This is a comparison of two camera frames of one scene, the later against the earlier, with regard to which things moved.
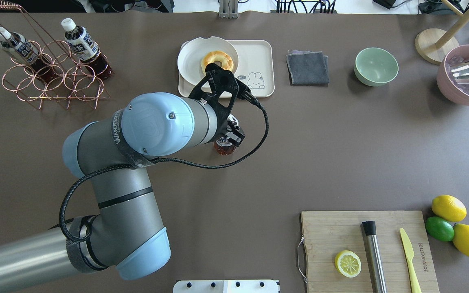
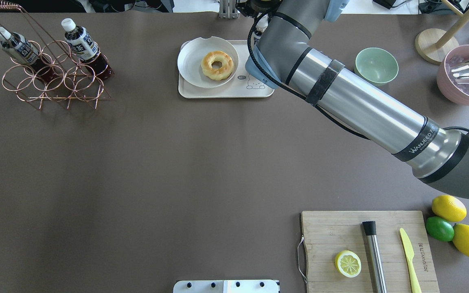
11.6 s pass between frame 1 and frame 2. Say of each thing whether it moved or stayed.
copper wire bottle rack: stayed
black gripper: moved
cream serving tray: stayed
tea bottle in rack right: stayed
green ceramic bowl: stayed
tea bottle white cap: moved
